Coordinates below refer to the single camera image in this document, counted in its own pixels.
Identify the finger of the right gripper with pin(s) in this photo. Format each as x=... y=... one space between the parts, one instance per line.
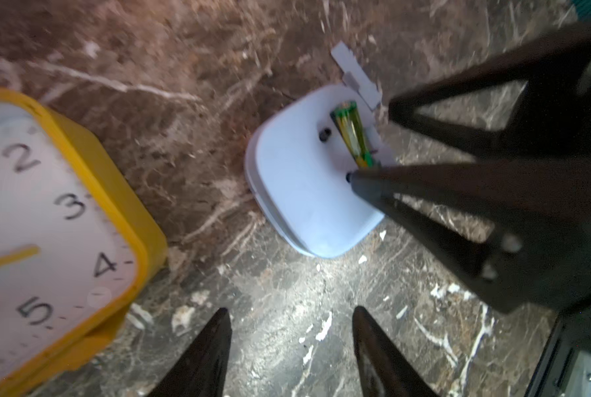
x=539 y=249
x=529 y=101

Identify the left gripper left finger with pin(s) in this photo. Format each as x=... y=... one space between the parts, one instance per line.
x=201 y=370

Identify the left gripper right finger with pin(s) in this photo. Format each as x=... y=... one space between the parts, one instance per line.
x=383 y=371

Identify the green battery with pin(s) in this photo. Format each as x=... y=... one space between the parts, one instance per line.
x=348 y=122

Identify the light blue small alarm clock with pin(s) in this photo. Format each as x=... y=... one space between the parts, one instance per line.
x=297 y=164

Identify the light blue battery cover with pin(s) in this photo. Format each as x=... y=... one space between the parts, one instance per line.
x=355 y=77

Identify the yellow rectangular alarm clock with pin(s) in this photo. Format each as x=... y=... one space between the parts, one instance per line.
x=76 y=245

